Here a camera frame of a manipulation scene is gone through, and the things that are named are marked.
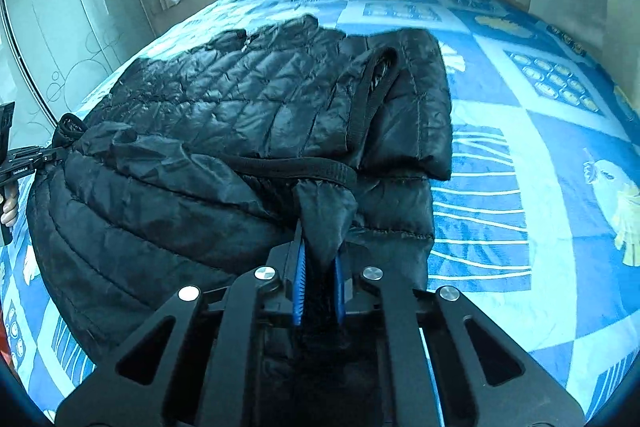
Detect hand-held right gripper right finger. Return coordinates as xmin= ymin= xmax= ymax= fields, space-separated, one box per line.
xmin=332 ymin=244 xmax=586 ymax=427

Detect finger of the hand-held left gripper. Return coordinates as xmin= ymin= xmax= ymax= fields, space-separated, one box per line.
xmin=30 ymin=146 xmax=69 ymax=166

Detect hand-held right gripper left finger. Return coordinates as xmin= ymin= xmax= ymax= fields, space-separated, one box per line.
xmin=55 ymin=222 xmax=307 ymax=427

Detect black puffer jacket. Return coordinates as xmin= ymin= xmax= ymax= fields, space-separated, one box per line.
xmin=27 ymin=14 xmax=455 ymax=364

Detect person's left hand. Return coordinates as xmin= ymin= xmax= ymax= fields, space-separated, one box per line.
xmin=0 ymin=187 xmax=19 ymax=228

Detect frosted glass wardrobe doors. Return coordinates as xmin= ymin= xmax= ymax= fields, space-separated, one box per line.
xmin=0 ymin=0 xmax=156 ymax=128

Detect blue patterned bed sheet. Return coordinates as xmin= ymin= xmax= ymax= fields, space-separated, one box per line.
xmin=0 ymin=0 xmax=640 ymax=425

